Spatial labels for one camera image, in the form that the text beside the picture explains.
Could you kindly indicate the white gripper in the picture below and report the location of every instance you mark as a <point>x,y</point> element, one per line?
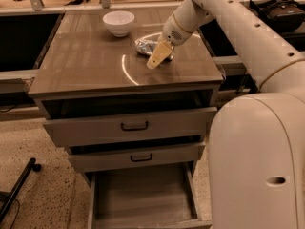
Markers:
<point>172,32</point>

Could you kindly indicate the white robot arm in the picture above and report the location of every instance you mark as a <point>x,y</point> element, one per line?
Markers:
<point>256,145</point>

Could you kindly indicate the top grey drawer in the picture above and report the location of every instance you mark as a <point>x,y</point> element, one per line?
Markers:
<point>129,127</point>

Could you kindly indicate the grey drawer cabinet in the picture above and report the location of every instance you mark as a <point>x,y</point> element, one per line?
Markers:
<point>88,72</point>

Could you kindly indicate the middle grey drawer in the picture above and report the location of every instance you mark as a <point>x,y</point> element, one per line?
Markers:
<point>140,157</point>

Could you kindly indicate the bottom grey open drawer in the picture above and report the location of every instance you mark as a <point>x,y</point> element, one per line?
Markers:
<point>152,197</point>

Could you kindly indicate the white ceramic bowl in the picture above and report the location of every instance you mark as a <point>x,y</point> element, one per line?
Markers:
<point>118,23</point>

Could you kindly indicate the black floor stand leg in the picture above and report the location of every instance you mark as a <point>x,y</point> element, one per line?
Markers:
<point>8,198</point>

